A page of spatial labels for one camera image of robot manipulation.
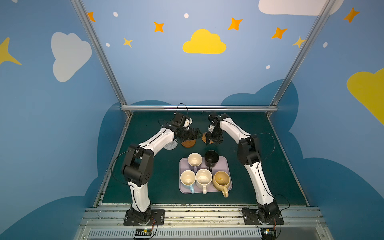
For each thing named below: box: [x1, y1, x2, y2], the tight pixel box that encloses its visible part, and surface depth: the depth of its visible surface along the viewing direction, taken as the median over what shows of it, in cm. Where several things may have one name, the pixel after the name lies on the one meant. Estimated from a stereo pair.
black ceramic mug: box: [204, 150, 220, 173], surface depth 90 cm
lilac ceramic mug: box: [187, 152, 203, 174], surface depth 90 cm
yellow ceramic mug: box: [212, 170, 231, 198], surface depth 81 cm
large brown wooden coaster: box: [181, 139, 196, 148], surface depth 104 cm
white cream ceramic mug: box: [195, 168, 213, 195], surface depth 83 cm
